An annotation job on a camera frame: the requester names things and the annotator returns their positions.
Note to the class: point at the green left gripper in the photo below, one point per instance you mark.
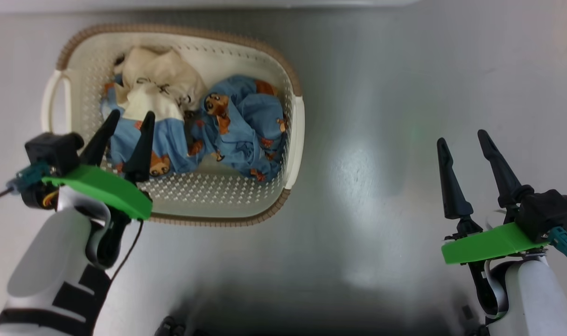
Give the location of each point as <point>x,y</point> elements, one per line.
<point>106,189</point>

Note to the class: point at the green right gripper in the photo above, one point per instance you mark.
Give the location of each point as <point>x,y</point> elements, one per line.
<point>488,245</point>

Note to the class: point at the blue cartoon print garment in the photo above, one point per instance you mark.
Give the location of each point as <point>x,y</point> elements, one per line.
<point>171,140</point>
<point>246,123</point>

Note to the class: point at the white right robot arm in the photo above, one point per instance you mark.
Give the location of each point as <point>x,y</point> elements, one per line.
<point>535,298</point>

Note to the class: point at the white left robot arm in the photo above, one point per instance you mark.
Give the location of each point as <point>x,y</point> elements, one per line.
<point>50,261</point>

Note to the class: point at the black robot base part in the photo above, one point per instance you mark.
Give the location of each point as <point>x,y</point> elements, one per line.
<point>171,327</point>

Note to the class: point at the cream perforated laundry basket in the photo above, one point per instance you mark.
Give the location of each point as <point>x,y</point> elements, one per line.
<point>218,196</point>

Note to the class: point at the cream garment with black writing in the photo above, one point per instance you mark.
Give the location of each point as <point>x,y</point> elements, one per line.
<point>157,77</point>

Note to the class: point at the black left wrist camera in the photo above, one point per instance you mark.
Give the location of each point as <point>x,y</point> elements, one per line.
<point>54,149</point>

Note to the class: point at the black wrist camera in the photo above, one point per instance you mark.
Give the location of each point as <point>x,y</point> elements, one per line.
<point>544,212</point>
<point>54,149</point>

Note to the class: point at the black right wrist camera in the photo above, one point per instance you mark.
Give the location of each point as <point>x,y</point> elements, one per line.
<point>544,212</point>

